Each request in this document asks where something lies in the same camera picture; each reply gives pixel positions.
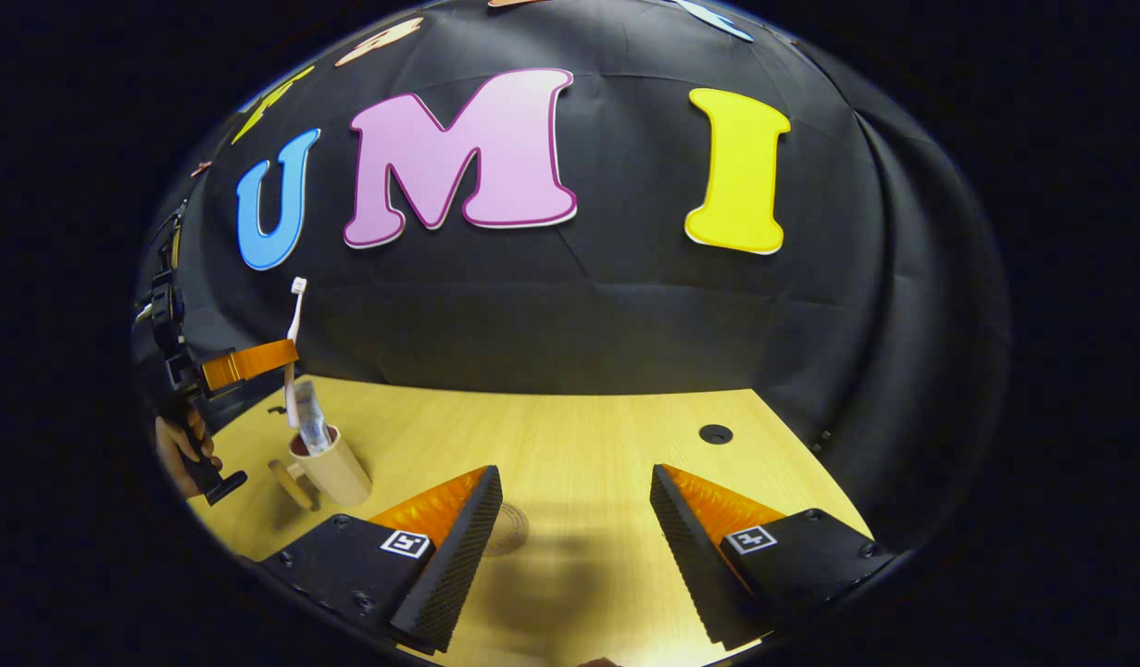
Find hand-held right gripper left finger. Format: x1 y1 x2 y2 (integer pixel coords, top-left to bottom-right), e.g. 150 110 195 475
258 464 505 654

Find wooden desktop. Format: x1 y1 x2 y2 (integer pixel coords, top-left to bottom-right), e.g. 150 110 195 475
188 375 874 667

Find beige cup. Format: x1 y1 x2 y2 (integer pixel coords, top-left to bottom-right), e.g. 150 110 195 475
269 424 374 512

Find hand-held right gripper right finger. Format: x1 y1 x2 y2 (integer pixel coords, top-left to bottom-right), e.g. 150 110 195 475
649 463 896 651

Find white toothpaste tube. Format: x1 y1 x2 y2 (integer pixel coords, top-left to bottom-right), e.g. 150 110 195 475
294 380 335 456

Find black backdrop cloth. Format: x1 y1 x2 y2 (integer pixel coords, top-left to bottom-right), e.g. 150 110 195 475
130 0 1013 557

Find pink toothbrush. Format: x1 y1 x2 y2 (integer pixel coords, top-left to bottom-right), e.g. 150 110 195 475
284 277 309 429

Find round wooden coaster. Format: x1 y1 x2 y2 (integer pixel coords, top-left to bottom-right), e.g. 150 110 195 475
482 503 531 558

